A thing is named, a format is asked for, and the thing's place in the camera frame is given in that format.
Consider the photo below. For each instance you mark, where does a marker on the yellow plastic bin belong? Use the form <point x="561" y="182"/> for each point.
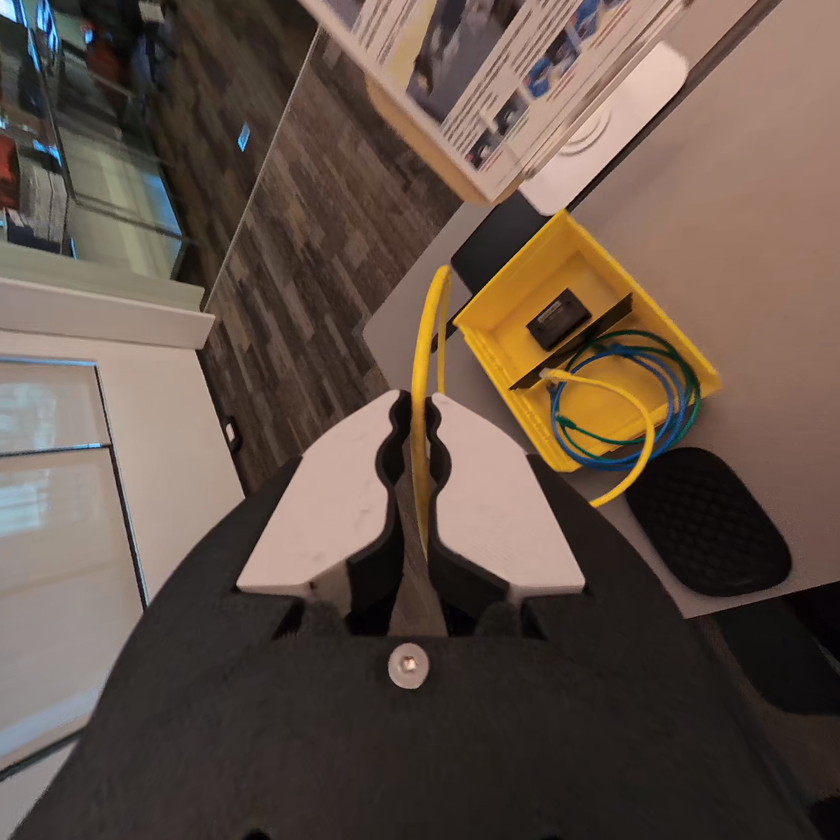
<point x="564" y="262"/>

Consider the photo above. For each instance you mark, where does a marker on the white stand base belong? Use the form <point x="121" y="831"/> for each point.
<point x="630" y="124"/>

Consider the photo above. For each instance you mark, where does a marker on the black network switch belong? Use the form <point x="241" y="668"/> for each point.
<point x="558" y="321"/>

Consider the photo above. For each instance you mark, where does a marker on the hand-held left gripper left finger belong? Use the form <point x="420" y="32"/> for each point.
<point x="328" y="512"/>

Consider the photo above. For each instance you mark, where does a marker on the black mesh wrist rest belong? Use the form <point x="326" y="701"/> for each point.
<point x="709" y="525"/>

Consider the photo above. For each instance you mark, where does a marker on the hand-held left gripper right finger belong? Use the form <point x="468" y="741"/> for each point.
<point x="505" y="518"/>

